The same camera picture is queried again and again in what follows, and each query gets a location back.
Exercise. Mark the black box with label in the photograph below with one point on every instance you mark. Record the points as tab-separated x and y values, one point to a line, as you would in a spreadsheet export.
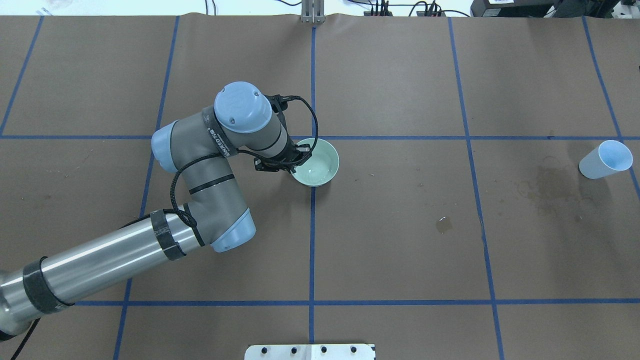
510	8

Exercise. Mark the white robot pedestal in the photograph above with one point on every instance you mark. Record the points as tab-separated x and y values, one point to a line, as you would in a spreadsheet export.
329	351

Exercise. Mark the black orange usb hub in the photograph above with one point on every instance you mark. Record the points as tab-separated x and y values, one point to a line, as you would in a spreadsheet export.
378	10

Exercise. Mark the light green bowl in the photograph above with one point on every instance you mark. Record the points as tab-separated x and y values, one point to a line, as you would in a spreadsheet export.
320	168

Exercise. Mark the light blue cup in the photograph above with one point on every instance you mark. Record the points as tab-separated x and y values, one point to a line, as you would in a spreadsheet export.
608	158

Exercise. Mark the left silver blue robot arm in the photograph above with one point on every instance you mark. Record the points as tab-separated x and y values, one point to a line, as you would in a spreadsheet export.
205	204

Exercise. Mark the aluminium frame post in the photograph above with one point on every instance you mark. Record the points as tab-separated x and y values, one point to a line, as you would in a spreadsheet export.
313	11

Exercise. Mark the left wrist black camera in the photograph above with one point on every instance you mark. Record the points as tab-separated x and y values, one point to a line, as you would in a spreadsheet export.
279	104

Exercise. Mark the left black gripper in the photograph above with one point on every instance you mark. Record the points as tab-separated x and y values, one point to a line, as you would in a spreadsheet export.
291	154

